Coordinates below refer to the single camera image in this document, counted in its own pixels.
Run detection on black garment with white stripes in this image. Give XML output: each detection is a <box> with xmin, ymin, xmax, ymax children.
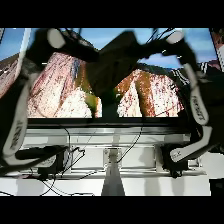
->
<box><xmin>169</xmin><ymin>61</ymin><xmax>218</xmax><ymax>88</ymax></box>

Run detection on dark green trousers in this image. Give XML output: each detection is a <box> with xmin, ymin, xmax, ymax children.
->
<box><xmin>85</xmin><ymin>30</ymin><xmax>149</xmax><ymax>118</ymax></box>

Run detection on silver frame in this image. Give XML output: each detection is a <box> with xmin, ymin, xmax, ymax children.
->
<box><xmin>0</xmin><ymin>125</ymin><xmax>224</xmax><ymax>197</ymax></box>

